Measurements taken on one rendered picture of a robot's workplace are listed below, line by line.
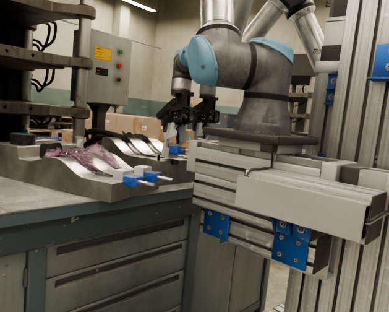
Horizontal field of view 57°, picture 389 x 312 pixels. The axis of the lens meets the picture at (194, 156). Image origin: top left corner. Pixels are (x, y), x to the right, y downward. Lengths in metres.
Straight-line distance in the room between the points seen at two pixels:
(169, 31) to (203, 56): 9.69
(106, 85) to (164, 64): 8.33
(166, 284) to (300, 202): 0.87
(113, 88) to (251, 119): 1.39
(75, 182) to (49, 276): 0.27
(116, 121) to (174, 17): 5.58
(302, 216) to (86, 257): 0.70
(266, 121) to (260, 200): 0.23
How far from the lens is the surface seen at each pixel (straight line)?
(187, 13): 10.24
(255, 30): 1.43
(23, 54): 1.88
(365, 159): 0.99
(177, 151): 1.28
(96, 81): 2.12
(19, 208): 0.98
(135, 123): 5.26
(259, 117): 0.89
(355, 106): 1.00
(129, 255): 1.29
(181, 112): 1.28
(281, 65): 0.92
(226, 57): 0.87
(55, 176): 1.16
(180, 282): 1.53
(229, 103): 8.93
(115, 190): 1.04
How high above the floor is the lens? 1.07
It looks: 7 degrees down
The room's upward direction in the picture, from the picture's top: 6 degrees clockwise
